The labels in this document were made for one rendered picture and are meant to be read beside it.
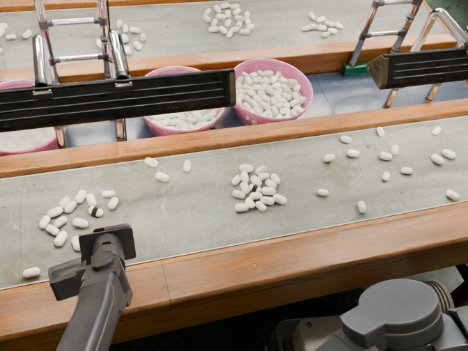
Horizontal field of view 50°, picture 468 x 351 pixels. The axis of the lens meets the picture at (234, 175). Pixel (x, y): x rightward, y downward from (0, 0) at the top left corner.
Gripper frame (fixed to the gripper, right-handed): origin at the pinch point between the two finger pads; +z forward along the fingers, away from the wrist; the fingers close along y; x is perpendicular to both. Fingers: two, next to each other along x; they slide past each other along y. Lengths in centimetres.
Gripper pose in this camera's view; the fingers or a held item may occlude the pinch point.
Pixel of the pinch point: (106, 231)
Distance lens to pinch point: 108.6
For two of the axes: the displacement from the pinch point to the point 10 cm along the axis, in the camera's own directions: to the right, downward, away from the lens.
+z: -2.6, -2.3, 9.4
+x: 0.8, 9.6, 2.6
